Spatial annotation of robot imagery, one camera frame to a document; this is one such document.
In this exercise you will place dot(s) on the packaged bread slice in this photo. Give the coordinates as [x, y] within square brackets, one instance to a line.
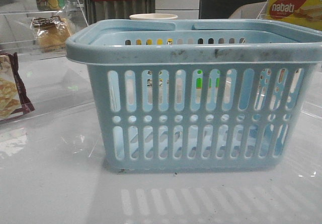
[51, 33]

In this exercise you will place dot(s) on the light blue plastic basket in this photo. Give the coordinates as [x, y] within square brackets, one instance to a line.
[196, 94]

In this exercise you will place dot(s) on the white paper cup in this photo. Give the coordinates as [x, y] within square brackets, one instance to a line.
[153, 16]

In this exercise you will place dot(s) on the clear acrylic shelf left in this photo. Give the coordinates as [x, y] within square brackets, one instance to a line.
[52, 82]

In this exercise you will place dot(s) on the brown cracker packet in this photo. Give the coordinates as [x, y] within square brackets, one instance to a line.
[14, 99]

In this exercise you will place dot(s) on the yellow nabati wafer box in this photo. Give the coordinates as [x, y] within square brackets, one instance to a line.
[305, 13]

